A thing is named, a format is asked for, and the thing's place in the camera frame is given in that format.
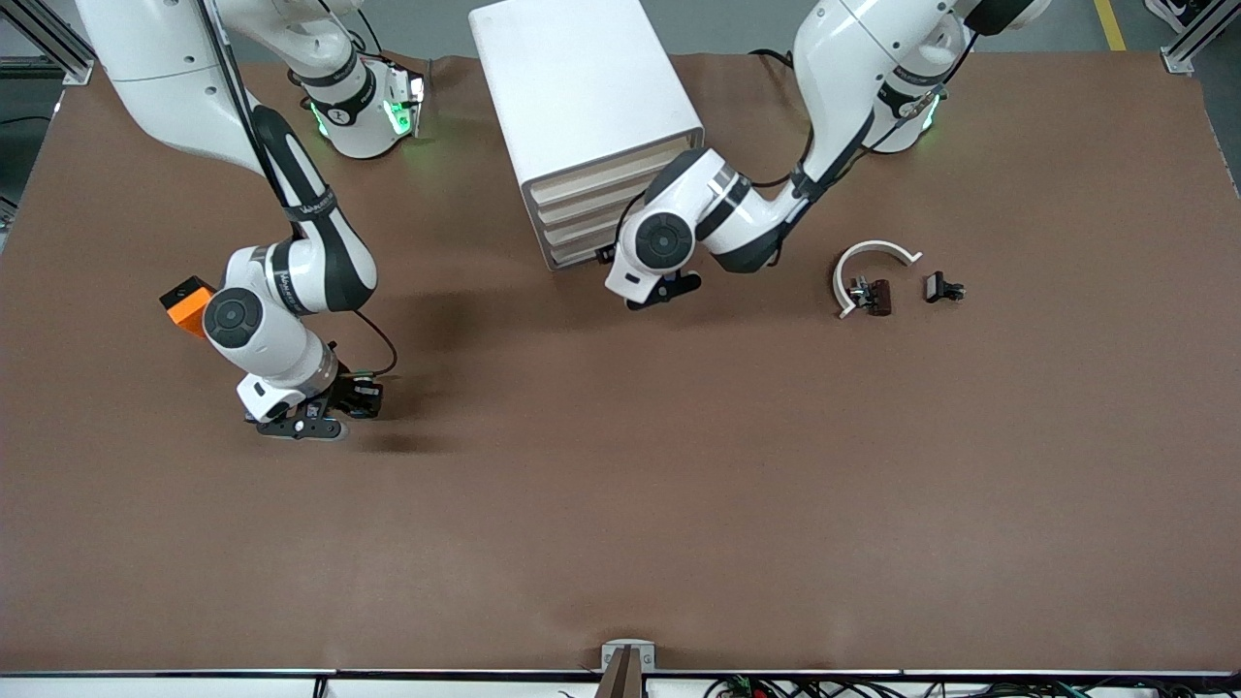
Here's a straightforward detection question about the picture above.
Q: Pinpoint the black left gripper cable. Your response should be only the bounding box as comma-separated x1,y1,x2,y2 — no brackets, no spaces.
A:
613,29,975,258

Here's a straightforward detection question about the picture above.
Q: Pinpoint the dark brown connector block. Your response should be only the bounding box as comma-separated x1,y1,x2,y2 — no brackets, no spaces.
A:
849,277,893,317

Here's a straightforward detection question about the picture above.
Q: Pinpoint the orange button enclosure box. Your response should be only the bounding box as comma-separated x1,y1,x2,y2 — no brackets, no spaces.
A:
159,275,220,338

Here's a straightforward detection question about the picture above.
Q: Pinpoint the aluminium frame profile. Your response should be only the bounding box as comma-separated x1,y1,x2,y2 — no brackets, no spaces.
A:
1161,0,1241,75
0,0,98,86

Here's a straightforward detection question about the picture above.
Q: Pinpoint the tangled cable bundle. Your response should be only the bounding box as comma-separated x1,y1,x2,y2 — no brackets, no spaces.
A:
703,675,1241,698

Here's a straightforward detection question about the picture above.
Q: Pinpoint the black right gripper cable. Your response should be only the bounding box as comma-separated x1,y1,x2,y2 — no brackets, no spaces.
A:
194,0,399,381

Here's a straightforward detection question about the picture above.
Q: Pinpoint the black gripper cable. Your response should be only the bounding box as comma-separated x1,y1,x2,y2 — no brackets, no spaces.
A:
194,0,399,381
613,29,975,258

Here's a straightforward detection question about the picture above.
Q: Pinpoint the white table edge rail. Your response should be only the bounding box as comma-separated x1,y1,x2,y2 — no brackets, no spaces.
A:
0,669,1241,698

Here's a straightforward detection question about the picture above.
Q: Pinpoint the grey metal bracket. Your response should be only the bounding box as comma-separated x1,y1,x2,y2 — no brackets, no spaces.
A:
600,639,658,673

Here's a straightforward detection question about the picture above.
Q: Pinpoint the brown table cover mat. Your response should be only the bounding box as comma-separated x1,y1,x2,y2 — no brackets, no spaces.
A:
0,50,1241,676

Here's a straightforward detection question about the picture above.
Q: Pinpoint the white curved plastic ring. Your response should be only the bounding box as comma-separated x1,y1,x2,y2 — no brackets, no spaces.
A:
832,239,923,320

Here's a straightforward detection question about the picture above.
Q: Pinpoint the white sneaker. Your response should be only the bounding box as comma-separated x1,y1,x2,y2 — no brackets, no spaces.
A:
1144,0,1208,32

